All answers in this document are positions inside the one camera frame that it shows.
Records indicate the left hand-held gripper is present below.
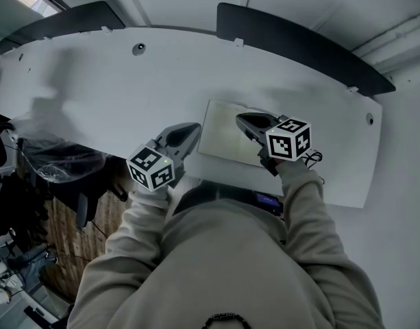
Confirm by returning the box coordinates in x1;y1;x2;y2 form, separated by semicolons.
125;122;202;193

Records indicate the person's left forearm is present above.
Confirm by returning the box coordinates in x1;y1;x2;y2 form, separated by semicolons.
105;186;171;270

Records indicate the person's right forearm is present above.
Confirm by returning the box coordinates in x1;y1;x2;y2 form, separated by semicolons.
276;159;344;263

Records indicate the black floor cable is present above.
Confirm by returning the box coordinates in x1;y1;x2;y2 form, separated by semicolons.
91;217;110;239

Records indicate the plastic-wrapped black office chair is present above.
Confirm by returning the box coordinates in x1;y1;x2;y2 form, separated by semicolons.
9;113;111;184

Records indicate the blue notebook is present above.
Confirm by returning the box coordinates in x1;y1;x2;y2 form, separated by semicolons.
197;98;282;168

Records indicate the person's beige sweatshirt torso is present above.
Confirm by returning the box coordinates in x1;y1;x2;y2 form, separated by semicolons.
67;199;385;329

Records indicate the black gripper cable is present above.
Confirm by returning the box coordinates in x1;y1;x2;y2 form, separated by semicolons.
304;149;324;169

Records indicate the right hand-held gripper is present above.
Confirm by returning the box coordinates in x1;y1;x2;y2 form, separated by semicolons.
235;112;313;178

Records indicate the black device with blue screen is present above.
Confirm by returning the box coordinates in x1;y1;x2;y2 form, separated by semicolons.
253;190;284;216

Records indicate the black divider panel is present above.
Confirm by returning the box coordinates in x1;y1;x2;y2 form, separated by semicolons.
216;1;397;98
0;0;127;55

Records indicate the black beaded necklace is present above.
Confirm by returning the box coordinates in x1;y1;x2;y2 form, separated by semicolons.
201;312;248;329

